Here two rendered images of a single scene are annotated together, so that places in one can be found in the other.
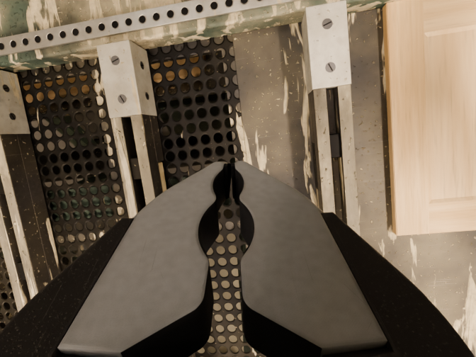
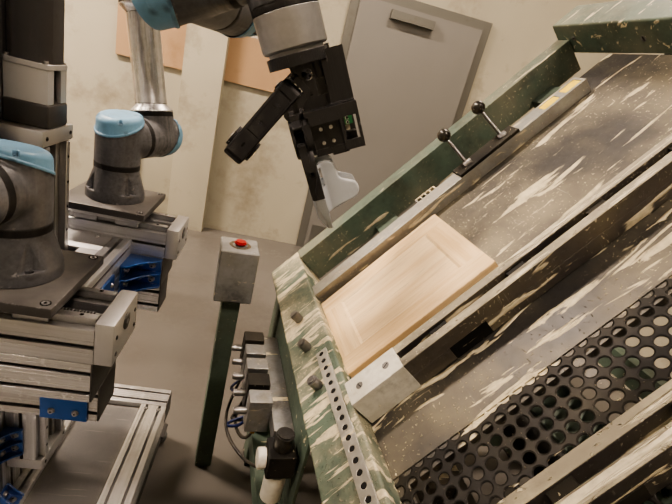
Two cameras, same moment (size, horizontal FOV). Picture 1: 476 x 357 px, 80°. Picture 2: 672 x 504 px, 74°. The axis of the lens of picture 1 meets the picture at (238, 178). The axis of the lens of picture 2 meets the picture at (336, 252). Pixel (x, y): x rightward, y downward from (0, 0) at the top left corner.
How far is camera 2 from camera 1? 0.57 m
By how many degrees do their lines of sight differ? 72
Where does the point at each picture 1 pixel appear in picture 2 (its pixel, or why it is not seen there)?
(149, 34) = not seen: outside the picture
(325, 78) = (393, 363)
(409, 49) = (371, 344)
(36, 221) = not seen: outside the picture
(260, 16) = (366, 442)
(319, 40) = (370, 383)
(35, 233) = not seen: outside the picture
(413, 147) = (429, 299)
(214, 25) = (380, 479)
